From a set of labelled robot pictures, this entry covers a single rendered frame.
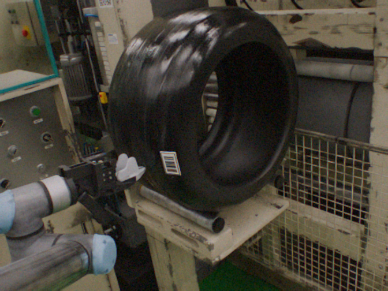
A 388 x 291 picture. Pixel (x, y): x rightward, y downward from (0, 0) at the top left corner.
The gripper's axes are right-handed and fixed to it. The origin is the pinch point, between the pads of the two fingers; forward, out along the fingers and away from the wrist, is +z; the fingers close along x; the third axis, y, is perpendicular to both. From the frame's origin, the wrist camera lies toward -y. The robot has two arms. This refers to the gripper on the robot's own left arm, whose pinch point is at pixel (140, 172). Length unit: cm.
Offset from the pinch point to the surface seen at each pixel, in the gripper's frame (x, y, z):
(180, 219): 5.2, -22.1, 16.1
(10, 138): 57, 0, -12
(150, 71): -2.5, 24.4, 3.7
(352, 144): -25, -4, 62
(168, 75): -7.8, 23.9, 4.5
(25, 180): 57, -16, -10
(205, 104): 39, 0, 61
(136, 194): 24.2, -19.4, 13.7
